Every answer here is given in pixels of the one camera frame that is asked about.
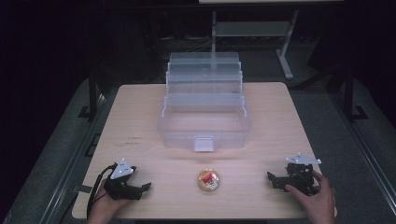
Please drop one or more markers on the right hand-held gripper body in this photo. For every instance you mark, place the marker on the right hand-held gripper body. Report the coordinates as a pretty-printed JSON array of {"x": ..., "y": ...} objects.
[{"x": 301, "y": 177}]

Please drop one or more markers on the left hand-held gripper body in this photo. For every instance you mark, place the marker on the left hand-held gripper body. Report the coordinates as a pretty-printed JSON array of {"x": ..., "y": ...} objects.
[{"x": 120, "y": 186}]

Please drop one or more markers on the clear plastic tiered storage box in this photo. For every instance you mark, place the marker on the clear plastic tiered storage box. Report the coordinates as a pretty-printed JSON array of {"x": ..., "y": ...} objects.
[{"x": 204, "y": 118}]

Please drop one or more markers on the person's left hand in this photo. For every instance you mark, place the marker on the person's left hand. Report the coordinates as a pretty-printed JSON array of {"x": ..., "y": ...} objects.
[{"x": 104, "y": 207}]

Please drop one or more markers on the person's right hand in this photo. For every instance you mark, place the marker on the person's right hand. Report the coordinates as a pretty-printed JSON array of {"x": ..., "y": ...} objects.
[{"x": 314, "y": 203}]

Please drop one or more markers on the grey metal stand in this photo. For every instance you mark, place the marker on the grey metal stand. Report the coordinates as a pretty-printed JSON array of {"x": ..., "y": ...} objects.
[{"x": 253, "y": 29}]

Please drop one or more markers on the metal floor rail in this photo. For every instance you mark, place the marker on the metal floor rail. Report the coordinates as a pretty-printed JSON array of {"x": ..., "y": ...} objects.
[
  {"x": 70, "y": 165},
  {"x": 367, "y": 155}
]

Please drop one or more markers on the black frame post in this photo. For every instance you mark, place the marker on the black frame post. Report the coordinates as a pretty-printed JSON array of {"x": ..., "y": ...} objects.
[
  {"x": 350, "y": 96},
  {"x": 92, "y": 93}
]

